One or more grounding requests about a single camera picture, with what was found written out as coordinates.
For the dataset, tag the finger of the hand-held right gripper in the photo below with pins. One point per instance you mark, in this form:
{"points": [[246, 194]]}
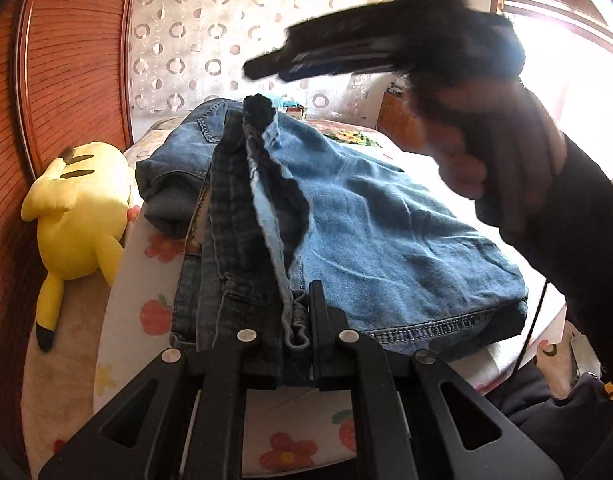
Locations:
{"points": [[296, 67], [346, 25]]}

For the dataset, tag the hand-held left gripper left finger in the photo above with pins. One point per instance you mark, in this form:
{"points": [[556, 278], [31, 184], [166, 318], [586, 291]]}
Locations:
{"points": [[236, 355]]}

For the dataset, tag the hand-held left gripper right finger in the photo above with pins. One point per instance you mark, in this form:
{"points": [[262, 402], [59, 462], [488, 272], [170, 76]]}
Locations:
{"points": [[324, 320]]}

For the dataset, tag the blue denim pants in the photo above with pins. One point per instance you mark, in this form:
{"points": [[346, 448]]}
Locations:
{"points": [[386, 240]]}

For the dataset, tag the person's right hand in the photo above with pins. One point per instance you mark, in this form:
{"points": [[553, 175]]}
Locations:
{"points": [[496, 160]]}

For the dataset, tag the teal plastic bag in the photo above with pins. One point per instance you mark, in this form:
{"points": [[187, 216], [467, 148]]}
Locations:
{"points": [[289, 105]]}

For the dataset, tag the pile of packets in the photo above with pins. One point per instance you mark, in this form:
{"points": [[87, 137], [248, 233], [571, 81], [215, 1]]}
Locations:
{"points": [[396, 87]]}

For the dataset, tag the long wooden cabinet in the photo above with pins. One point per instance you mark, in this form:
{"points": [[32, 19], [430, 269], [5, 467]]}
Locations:
{"points": [[396, 120]]}

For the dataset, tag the circle pattern sheer curtain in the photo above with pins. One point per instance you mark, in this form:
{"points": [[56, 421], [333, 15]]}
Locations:
{"points": [[196, 60]]}

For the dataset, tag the white strawberry print sheet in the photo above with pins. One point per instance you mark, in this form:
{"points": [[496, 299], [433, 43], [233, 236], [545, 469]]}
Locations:
{"points": [[136, 270]]}

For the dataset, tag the floral plush blanket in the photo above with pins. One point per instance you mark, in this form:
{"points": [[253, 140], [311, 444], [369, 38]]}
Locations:
{"points": [[61, 385]]}

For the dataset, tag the yellow plush toy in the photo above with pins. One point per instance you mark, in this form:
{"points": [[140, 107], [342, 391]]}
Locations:
{"points": [[81, 210]]}

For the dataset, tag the person's dark clothing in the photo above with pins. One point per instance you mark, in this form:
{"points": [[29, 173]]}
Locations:
{"points": [[551, 400]]}

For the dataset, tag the wooden frame window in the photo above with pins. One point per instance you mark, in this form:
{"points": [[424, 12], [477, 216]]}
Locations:
{"points": [[576, 85]]}

